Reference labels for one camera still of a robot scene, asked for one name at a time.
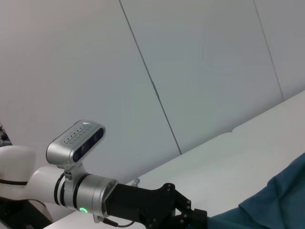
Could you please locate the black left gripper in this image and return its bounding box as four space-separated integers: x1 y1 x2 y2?
104 182 210 229

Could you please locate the dark teal shirt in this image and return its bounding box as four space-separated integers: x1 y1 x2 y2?
207 152 305 229

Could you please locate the dark background equipment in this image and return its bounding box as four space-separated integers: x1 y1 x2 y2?
0 122 12 146

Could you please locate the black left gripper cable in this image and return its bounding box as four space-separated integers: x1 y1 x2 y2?
93 213 137 227

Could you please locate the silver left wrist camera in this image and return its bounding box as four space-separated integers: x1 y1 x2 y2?
46 119 106 172

